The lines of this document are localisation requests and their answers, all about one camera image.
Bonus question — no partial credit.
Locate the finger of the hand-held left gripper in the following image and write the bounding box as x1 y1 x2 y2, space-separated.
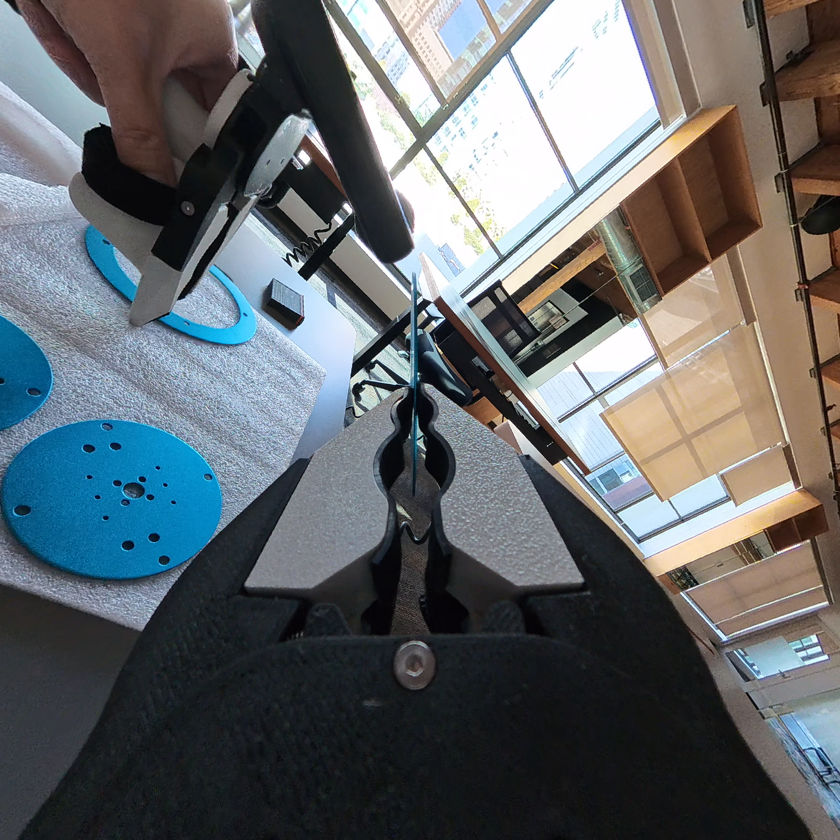
128 197 258 329

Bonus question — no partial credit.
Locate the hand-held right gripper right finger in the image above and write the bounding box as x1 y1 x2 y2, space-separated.
420 386 585 632

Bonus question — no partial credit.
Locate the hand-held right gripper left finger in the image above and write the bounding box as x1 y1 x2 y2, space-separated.
243 387 421 635

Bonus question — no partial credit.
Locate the blue metal ring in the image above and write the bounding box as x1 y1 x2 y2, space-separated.
83 224 259 347
408 270 423 498

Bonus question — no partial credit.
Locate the blue disc with few holes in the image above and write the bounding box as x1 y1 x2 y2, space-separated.
0 314 55 433

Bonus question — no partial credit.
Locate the blue disc with many holes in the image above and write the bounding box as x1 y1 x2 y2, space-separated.
0 419 224 581

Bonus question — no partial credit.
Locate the person's left hand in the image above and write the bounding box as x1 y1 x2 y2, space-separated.
16 0 242 189

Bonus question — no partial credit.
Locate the white foam sheet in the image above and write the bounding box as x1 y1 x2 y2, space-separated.
0 82 328 633

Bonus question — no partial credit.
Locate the small black box red label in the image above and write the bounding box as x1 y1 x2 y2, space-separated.
260 277 307 331

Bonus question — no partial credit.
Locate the black office chair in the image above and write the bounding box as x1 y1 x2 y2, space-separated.
353 328 475 421

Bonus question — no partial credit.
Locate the beige roller blind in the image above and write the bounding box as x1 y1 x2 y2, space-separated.
600 323 790 503

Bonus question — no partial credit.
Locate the large window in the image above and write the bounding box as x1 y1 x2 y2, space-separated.
230 0 834 657

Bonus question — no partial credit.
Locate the black coiled cable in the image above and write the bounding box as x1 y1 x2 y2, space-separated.
281 222 338 266

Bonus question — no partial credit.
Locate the metal air duct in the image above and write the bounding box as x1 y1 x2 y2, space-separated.
596 209 662 315

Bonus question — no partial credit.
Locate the wooden wall shelf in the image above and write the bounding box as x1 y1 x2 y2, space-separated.
619 105 764 298

